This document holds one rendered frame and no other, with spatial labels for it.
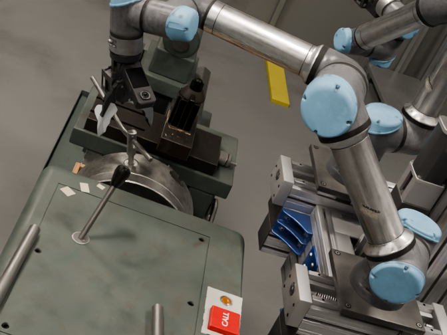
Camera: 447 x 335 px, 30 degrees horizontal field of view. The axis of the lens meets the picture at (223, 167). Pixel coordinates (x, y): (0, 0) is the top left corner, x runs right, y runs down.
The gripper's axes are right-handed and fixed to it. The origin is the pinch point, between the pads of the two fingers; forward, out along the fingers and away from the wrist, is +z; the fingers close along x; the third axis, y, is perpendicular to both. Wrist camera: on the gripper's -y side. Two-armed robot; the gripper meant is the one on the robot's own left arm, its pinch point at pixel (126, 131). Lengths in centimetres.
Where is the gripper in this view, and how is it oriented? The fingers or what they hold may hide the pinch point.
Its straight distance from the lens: 198.7
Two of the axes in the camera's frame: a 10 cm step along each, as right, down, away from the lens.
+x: -8.6, 2.0, -4.7
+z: -1.0, 8.4, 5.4
